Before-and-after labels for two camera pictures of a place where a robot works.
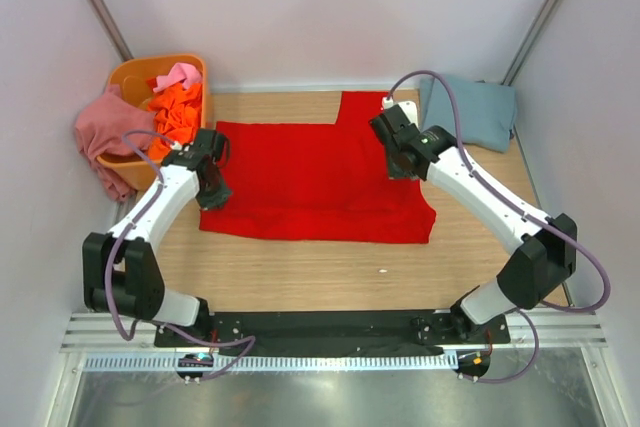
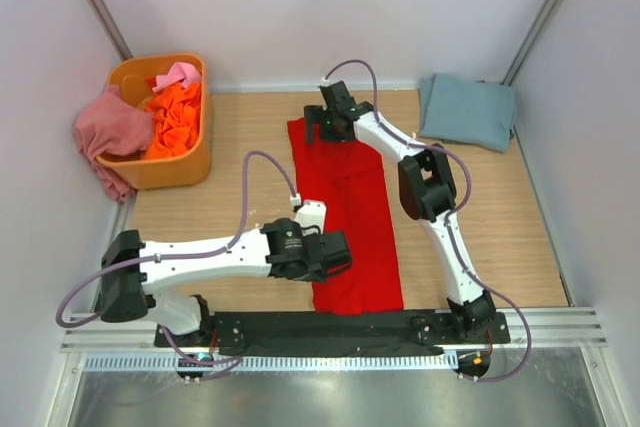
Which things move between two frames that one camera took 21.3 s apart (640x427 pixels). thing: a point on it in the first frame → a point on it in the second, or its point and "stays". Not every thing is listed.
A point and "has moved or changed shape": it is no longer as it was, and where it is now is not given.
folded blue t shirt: [486, 110] stays
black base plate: [402, 332] stays
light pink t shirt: [180, 72] stays
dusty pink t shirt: [101, 125] stays
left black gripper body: [216, 174] → [316, 276]
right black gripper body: [394, 152] → [328, 128]
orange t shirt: [177, 113] stays
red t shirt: [321, 180] has moved or changed shape
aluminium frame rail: [96, 332] stays
